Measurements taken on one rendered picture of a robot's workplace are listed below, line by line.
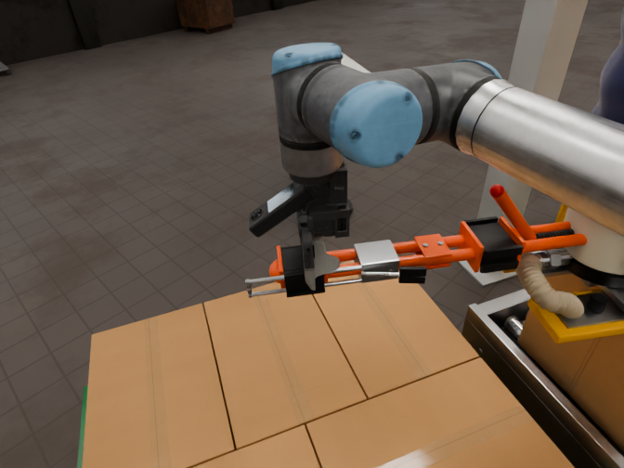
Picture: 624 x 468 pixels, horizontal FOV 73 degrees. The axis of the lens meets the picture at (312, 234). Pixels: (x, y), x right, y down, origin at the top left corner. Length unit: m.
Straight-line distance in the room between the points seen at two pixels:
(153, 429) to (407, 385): 0.75
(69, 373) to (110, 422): 0.99
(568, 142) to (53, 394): 2.26
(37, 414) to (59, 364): 0.26
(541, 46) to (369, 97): 1.66
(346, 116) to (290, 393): 1.04
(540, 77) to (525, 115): 1.63
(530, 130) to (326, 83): 0.22
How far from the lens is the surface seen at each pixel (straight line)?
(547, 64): 2.10
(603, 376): 1.37
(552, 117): 0.47
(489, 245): 0.81
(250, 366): 1.43
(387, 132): 0.46
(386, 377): 1.39
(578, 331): 0.90
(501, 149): 0.48
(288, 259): 0.74
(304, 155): 0.58
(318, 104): 0.49
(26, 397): 2.45
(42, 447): 2.24
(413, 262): 0.76
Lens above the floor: 1.68
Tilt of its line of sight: 37 degrees down
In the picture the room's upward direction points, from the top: 4 degrees counter-clockwise
